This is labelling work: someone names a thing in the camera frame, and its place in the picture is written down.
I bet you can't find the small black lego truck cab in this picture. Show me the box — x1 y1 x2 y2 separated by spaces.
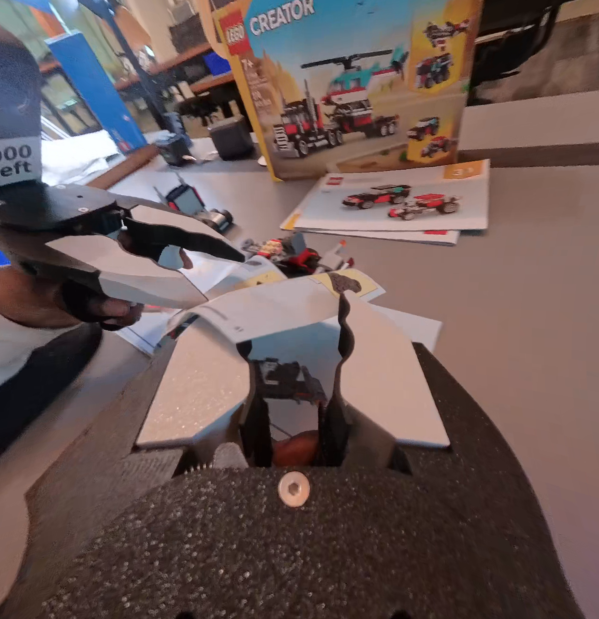
154 174 235 233

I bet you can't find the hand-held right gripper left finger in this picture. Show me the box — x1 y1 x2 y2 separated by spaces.
134 321 276 469

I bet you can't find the white plastic bag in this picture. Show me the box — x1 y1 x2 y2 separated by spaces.
41 130 123 187

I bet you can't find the instruction booklet with car cover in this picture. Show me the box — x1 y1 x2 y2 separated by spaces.
295 160 491 232

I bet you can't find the black chair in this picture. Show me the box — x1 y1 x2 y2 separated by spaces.
473 0 578 104

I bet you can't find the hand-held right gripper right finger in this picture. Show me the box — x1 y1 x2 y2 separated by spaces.
320 289 451 467

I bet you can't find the small dark device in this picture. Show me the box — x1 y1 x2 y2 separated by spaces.
157 113 194 166

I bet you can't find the black cube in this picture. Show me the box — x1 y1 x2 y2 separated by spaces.
208 116 256 161

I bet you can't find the wooden shelf rack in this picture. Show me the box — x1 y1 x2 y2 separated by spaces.
38 41 237 126

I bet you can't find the person's left hand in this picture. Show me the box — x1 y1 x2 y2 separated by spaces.
0 268 145 332

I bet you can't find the lego instruction booklet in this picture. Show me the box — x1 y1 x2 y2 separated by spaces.
118 255 443 438

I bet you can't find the instruction booklet with red label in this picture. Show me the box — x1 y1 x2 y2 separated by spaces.
280 213 460 246

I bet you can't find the blue box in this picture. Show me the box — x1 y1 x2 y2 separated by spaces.
45 30 148 155

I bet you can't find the lego set box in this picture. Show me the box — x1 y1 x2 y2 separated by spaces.
211 0 485 182

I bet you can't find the partly built lego model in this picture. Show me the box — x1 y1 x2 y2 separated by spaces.
239 231 354 277

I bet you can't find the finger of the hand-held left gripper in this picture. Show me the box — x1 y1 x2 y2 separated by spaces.
44 233 209 310
121 204 246 266

